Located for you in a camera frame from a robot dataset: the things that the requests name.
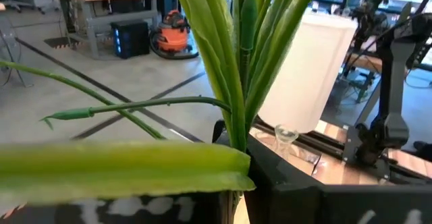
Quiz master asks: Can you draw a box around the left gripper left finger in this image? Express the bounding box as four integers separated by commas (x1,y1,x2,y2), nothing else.
0,190,238,224

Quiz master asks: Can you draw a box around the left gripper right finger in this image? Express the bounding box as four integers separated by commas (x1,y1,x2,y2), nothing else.
243,133,432,224

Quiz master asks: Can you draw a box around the clear glass vase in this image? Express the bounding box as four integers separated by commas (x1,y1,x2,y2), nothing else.
273,124,300,161

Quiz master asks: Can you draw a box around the purple artificial flower bunch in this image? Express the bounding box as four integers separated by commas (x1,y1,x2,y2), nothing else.
0,0,323,206

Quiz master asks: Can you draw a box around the white shade table lamp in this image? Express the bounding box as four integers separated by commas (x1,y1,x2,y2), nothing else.
258,11,358,134

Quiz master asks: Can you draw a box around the small serrated floor mat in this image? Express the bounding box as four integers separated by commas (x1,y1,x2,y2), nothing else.
43,36,114,49

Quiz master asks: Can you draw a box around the black computer tower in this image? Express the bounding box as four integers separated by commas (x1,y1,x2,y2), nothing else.
110,19,151,59

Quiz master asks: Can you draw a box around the orange shop vacuum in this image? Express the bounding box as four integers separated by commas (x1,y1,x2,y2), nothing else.
149,9,200,61

